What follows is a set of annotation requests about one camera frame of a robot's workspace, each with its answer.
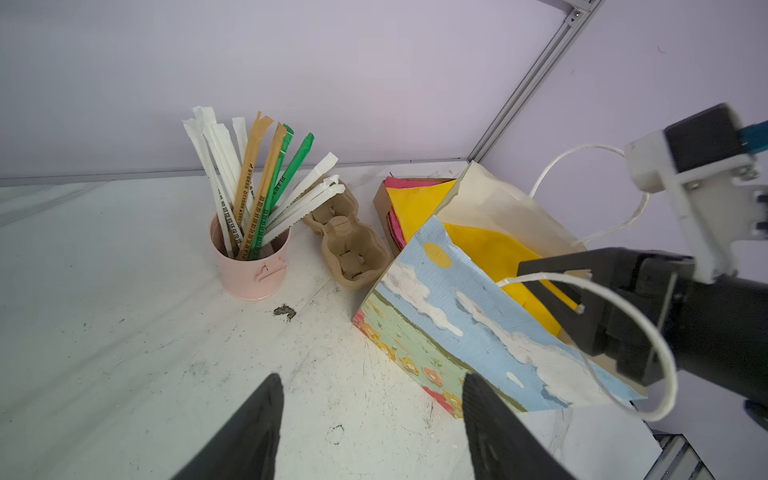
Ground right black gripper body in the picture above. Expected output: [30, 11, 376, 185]
[599, 251, 767, 405]

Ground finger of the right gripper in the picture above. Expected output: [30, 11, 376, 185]
[517, 247, 641, 336]

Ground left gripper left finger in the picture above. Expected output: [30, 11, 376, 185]
[174, 373, 284, 480]

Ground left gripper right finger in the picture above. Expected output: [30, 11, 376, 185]
[462, 373, 573, 480]

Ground painted paper gift bag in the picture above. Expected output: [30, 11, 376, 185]
[352, 163, 646, 417]

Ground pink straw bucket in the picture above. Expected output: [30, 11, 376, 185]
[208, 217, 291, 301]

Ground yellow napkin stack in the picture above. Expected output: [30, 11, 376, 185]
[384, 177, 456, 249]

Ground stacked brown cup carriers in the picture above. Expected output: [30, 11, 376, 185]
[303, 188, 393, 290]

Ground brown wrapped straws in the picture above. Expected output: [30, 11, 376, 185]
[235, 113, 287, 261]

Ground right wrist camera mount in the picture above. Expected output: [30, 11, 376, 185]
[624, 103, 767, 284]

